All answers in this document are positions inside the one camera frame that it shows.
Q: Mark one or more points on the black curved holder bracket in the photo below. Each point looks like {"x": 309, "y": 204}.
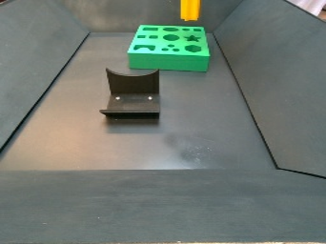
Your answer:
{"x": 134, "y": 94}

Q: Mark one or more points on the orange star prism block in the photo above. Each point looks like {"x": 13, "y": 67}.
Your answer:
{"x": 190, "y": 9}

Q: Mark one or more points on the green shape sorter board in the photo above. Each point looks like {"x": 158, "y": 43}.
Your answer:
{"x": 174, "y": 48}

